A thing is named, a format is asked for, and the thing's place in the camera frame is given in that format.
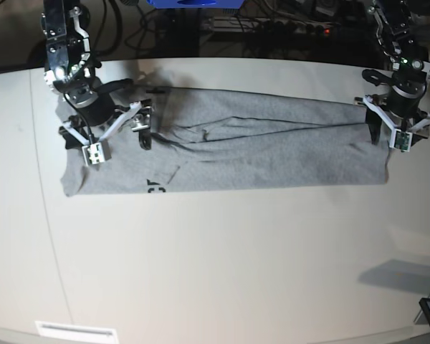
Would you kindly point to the grey T-shirt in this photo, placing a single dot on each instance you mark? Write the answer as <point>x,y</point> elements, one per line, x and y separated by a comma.
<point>212,140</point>

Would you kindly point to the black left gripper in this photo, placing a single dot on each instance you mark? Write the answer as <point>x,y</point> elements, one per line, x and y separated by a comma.
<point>383,111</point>

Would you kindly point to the white label strip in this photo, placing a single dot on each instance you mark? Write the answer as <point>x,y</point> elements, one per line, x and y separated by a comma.
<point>45,326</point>

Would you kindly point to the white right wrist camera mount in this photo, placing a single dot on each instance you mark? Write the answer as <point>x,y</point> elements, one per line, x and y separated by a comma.
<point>95,150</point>

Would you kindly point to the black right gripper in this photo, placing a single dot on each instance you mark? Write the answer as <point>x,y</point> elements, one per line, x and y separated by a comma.
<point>136,116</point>

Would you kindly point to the blue plastic base block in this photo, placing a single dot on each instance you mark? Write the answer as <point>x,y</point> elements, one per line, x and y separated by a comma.
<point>196,4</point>

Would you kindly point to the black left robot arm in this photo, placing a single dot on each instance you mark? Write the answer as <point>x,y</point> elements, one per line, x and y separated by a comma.
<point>398,109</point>

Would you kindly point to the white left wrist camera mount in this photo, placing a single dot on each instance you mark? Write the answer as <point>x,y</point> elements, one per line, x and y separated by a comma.
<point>397,125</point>

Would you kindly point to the white power strip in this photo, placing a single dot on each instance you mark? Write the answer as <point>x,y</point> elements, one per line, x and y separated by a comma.
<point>257,25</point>

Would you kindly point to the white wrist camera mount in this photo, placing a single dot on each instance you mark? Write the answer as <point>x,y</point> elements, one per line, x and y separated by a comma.
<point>397,125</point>
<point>95,150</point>

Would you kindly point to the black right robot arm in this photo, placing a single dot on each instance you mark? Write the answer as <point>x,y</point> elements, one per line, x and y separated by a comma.
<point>70,71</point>

